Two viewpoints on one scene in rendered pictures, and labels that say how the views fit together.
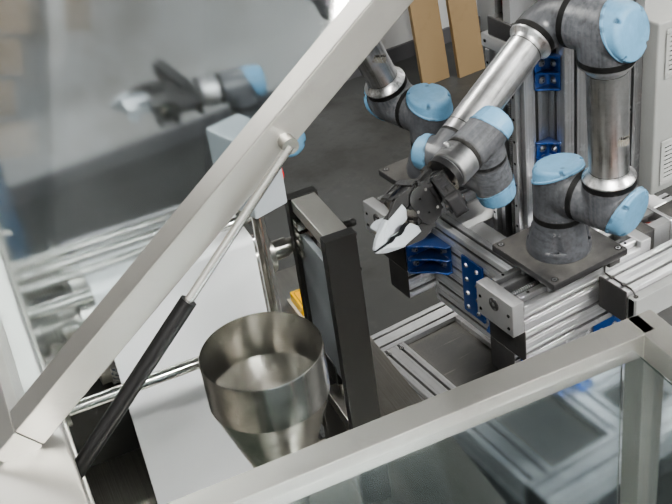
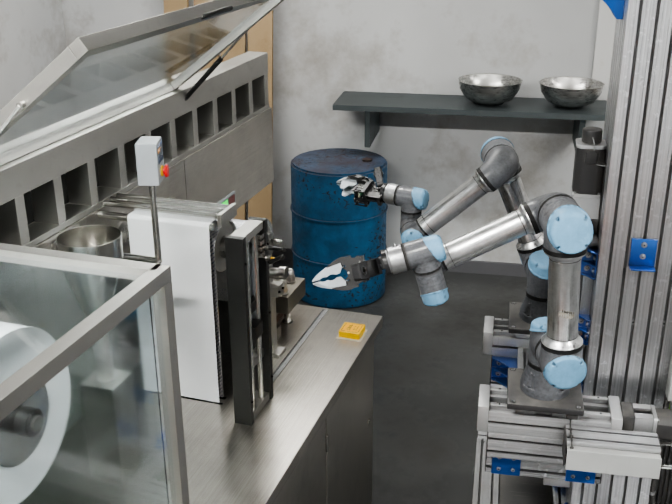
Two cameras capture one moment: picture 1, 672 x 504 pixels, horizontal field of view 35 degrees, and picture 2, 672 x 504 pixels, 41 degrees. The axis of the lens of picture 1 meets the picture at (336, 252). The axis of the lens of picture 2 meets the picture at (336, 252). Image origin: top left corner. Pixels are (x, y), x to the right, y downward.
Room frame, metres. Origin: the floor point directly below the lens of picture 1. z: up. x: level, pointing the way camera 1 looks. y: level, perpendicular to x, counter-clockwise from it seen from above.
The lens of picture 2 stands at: (-0.20, -1.47, 2.25)
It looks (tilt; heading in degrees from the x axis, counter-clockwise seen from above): 22 degrees down; 38
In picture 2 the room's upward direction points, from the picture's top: straight up
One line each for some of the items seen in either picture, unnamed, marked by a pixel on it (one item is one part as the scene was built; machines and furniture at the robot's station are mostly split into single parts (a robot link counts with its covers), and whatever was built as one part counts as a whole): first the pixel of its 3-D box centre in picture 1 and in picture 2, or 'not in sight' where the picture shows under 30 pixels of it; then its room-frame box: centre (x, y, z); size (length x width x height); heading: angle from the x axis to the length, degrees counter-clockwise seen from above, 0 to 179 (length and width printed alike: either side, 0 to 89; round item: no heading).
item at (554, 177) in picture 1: (560, 186); (549, 340); (2.08, -0.52, 0.98); 0.13 x 0.12 x 0.14; 39
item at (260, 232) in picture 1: (267, 270); (155, 221); (1.13, 0.09, 1.51); 0.02 x 0.02 x 0.20
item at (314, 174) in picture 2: not in sight; (339, 226); (3.69, 1.49, 0.41); 0.56 x 0.54 x 0.81; 117
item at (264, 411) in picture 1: (264, 370); (90, 248); (0.95, 0.10, 1.50); 0.14 x 0.14 x 0.06
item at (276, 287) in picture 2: not in sight; (272, 309); (1.64, 0.19, 1.05); 0.06 x 0.05 x 0.31; 109
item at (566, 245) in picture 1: (558, 228); (545, 373); (2.09, -0.52, 0.87); 0.15 x 0.15 x 0.10
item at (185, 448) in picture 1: (181, 408); (164, 307); (1.29, 0.27, 1.17); 0.34 x 0.05 x 0.54; 109
